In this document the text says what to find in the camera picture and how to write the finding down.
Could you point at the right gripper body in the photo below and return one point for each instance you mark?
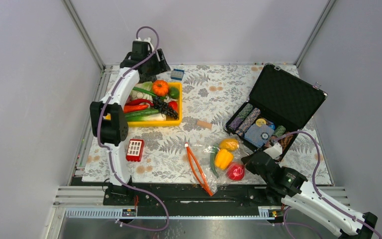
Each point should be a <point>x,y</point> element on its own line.
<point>250,166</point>

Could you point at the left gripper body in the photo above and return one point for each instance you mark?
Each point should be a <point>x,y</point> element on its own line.
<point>154,66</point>

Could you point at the fake orange tangerine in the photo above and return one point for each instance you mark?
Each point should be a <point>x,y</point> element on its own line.
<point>160,88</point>

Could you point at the red fake apple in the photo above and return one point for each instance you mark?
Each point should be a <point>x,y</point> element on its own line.
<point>235,171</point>

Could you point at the clear zip top bag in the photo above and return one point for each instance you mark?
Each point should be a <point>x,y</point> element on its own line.
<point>198,158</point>

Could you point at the yellow fake bell pepper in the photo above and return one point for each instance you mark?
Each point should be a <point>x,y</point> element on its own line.
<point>223,159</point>

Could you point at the dark green fake pepper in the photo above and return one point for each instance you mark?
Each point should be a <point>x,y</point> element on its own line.
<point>213,153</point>

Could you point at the orange fake carrot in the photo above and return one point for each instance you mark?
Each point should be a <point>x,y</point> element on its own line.
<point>130,109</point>

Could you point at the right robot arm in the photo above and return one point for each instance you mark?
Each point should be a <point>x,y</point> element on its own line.
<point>291,188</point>

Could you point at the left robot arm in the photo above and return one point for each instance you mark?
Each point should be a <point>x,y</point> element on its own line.
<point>109,123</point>

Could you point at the green fake long bean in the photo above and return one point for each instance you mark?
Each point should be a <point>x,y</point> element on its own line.
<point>145,91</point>

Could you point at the black fake grape bunch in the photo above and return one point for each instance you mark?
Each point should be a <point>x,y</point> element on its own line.
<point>164,108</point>

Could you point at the red fake tomato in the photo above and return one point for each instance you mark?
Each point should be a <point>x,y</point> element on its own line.
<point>173,105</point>

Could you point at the red fake chili pepper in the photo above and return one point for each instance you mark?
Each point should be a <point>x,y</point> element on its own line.
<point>139,101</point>

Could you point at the green fake cucumber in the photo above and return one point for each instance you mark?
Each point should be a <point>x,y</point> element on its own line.
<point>142,113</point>

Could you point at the blue grey small box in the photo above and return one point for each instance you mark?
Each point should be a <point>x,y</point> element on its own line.
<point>177,74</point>

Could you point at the yellow plastic bin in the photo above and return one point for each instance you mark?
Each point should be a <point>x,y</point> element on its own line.
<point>169,121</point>

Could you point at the black poker chip case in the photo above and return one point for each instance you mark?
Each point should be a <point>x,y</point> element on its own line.
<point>281,99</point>

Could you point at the wooden cork cylinder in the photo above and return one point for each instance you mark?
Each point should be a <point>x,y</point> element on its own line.
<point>204,124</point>

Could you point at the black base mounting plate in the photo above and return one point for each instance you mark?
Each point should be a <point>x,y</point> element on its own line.
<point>154,199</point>

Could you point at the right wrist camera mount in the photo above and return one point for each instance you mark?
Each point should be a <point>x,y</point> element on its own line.
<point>274,151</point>

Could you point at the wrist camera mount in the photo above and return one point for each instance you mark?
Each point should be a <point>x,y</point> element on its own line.
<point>148,39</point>
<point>274,151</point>

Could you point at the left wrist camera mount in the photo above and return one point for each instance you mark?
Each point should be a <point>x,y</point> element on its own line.
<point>148,39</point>

